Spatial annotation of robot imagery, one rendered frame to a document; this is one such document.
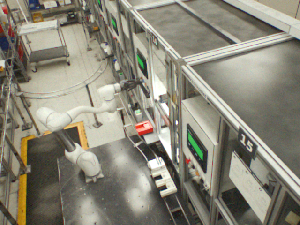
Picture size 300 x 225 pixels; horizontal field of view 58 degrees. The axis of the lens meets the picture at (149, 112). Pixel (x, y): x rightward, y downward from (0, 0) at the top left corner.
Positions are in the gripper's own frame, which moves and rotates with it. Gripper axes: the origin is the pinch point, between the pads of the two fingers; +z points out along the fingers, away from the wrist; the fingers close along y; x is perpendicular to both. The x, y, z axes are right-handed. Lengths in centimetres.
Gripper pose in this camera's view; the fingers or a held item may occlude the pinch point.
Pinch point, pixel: (139, 82)
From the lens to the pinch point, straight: 263.3
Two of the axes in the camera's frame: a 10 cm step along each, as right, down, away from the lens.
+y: -0.9, -7.7, -6.3
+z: 9.4, -2.7, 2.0
